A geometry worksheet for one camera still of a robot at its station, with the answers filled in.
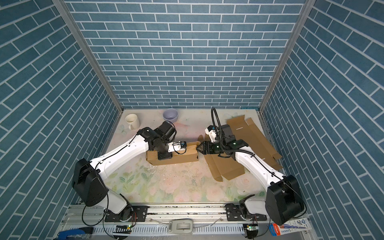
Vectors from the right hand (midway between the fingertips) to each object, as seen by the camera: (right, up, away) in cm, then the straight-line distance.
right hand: (199, 146), depth 80 cm
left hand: (-16, -3, +2) cm, 17 cm away
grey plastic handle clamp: (-9, -35, -11) cm, 38 cm away
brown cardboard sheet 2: (+36, +7, +29) cm, 47 cm away
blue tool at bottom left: (-54, -37, -13) cm, 67 cm away
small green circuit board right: (+26, -40, -7) cm, 48 cm away
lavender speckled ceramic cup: (-22, +19, +32) cm, 43 cm away
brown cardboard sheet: (+16, -14, +8) cm, 23 cm away
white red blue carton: (+35, -37, -11) cm, 52 cm away
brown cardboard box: (-5, -4, -4) cm, 7 cm away
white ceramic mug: (-45, +14, +21) cm, 52 cm away
